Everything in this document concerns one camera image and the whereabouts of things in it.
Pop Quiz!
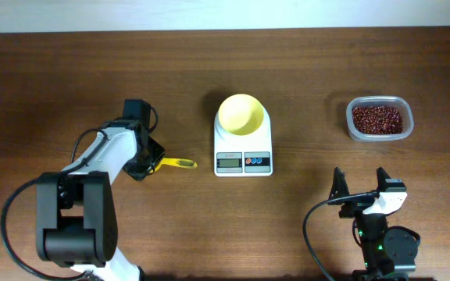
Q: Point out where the clear plastic bean container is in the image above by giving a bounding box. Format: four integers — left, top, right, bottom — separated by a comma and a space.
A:
346, 96, 414, 142

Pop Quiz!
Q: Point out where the pale yellow plastic bowl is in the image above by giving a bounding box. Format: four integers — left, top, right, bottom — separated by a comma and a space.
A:
218, 94, 265, 136

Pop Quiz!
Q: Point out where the yellow measuring scoop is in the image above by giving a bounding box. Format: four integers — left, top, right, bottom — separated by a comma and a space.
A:
149, 157, 198, 174

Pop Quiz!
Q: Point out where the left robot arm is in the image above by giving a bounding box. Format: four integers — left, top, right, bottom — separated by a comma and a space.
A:
36, 99, 164, 280

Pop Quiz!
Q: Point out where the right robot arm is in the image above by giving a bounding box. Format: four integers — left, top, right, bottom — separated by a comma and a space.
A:
329, 167, 420, 281

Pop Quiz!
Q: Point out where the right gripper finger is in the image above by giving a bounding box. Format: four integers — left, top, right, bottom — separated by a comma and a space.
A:
328, 167, 350, 204
377, 167, 390, 190

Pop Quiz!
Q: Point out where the red beans pile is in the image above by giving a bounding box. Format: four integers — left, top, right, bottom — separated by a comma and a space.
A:
352, 105, 403, 135

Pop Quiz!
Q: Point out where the white digital kitchen scale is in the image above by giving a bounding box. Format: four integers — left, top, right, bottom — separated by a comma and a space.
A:
213, 105, 273, 177

